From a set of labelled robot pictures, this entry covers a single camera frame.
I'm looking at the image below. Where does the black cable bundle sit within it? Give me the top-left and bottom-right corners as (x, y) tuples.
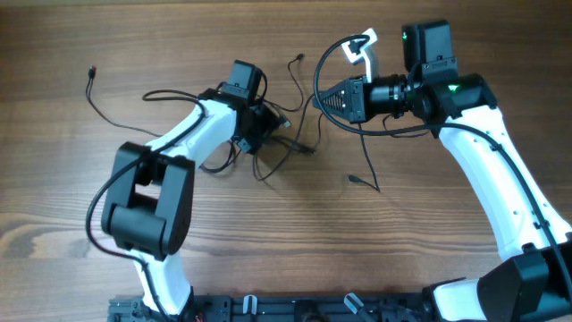
(198, 53), (325, 182)

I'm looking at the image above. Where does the black cable with plug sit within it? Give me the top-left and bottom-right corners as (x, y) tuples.
(84, 64), (162, 139)

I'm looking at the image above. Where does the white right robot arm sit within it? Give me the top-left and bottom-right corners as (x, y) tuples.
(314, 20), (571, 321)

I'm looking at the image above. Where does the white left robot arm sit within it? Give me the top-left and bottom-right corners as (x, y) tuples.
(99, 60), (281, 321)

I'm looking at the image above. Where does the black right camera cable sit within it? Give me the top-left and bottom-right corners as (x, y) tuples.
(312, 33), (572, 305)

